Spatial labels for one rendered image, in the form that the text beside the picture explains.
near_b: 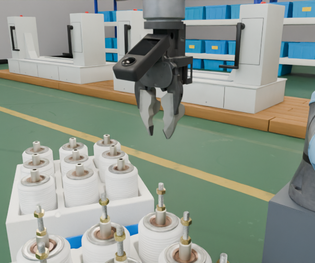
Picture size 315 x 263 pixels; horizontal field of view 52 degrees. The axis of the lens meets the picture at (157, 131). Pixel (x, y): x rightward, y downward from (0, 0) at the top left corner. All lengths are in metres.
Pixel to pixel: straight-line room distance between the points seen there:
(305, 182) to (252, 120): 1.59
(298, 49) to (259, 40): 2.64
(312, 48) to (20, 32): 3.87
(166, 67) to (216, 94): 1.91
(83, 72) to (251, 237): 2.82
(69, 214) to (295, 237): 0.55
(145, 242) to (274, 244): 0.27
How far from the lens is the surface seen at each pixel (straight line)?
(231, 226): 1.18
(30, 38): 4.85
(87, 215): 0.93
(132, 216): 0.96
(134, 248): 0.76
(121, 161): 0.95
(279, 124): 2.22
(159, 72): 0.59
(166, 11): 0.58
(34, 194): 0.92
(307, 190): 0.72
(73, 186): 0.92
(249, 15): 2.40
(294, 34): 8.92
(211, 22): 5.54
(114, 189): 0.95
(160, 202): 0.69
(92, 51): 3.68
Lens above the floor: 0.64
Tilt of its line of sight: 17 degrees down
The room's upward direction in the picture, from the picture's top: straight up
